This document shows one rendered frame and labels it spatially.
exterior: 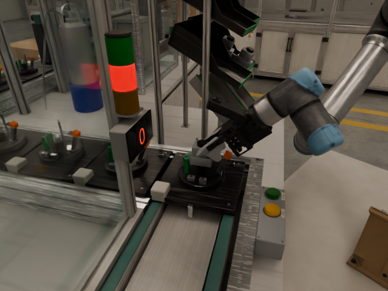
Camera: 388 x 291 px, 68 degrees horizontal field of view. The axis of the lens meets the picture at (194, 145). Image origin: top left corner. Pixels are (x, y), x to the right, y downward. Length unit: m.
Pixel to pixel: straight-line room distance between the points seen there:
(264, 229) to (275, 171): 0.42
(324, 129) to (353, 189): 0.51
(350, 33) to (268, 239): 4.16
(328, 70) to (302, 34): 0.66
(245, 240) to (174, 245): 0.18
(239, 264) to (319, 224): 0.36
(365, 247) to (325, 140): 0.30
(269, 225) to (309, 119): 0.28
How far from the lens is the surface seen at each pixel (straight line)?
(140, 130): 0.63
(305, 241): 0.91
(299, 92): 0.70
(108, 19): 0.59
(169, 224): 0.82
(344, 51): 4.76
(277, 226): 0.78
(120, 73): 0.58
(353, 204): 1.09
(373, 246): 0.84
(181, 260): 0.75
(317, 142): 0.68
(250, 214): 0.81
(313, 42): 4.74
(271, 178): 1.11
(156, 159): 0.98
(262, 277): 0.81
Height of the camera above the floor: 1.51
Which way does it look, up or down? 31 degrees down
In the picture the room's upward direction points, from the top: straight up
